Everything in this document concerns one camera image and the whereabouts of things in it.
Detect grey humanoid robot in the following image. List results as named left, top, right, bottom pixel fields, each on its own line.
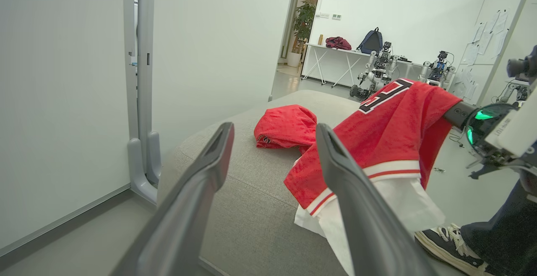
left=349, top=42, right=399, bottom=102
left=418, top=51, right=456, bottom=90

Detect red Bulls basketball jersey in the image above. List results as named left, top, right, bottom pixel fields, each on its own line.
left=284, top=78, right=463, bottom=217

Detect white trestle table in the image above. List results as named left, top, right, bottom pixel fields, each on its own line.
left=301, top=43, right=424, bottom=88

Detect grey partition post with foot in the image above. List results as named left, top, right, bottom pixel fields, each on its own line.
left=123, top=0, right=162, bottom=205

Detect green potted plant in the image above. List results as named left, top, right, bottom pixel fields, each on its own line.
left=292, top=1, right=316, bottom=54

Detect grey fabric sofa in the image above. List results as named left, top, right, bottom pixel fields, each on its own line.
left=157, top=90, right=470, bottom=276

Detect dark sneaker white laces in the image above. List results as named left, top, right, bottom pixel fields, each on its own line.
left=414, top=224, right=496, bottom=276

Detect red basketball shorts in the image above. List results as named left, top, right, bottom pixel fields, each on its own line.
left=253, top=104, right=318, bottom=155

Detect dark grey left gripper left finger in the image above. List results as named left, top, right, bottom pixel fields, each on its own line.
left=110, top=122, right=235, bottom=276

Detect maroon jacket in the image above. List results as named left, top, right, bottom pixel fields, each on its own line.
left=325, top=36, right=352, bottom=50

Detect dark navy trouser leg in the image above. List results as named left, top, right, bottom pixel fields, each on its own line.
left=459, top=180, right=537, bottom=276

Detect blue backpack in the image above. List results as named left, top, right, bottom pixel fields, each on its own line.
left=357, top=27, right=383, bottom=55

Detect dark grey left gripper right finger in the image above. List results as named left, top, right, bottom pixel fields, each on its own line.
left=315, top=123, right=439, bottom=276

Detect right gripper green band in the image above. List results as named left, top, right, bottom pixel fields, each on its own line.
left=443, top=101, right=537, bottom=180

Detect black camera device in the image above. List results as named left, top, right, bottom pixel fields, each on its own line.
left=506, top=57, right=537, bottom=79

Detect white garment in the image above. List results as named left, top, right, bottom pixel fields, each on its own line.
left=294, top=177, right=446, bottom=276

